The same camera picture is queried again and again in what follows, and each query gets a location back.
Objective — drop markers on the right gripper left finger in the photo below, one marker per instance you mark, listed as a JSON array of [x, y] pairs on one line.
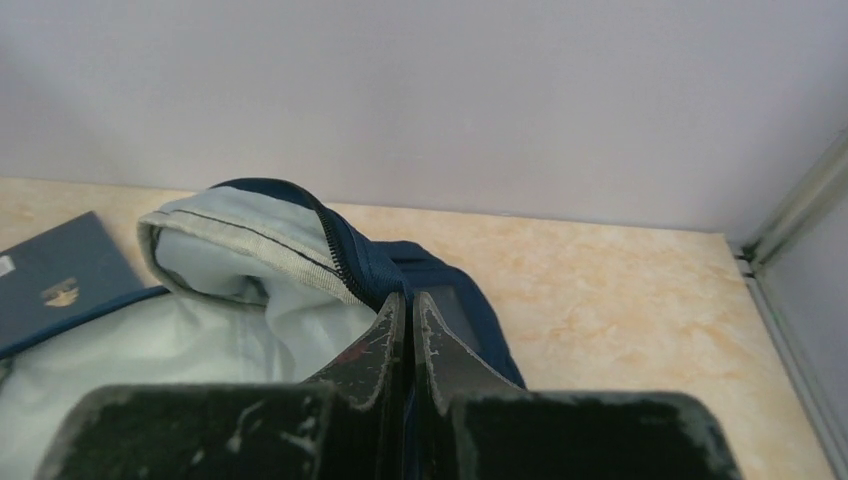
[[343, 422]]

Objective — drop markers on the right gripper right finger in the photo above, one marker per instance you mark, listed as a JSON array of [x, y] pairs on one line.
[[475, 424]]

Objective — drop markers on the navy blue student backpack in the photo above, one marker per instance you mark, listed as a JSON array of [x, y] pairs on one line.
[[265, 284]]

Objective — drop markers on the dark blue hardcover book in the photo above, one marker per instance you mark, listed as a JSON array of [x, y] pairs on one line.
[[61, 279]]

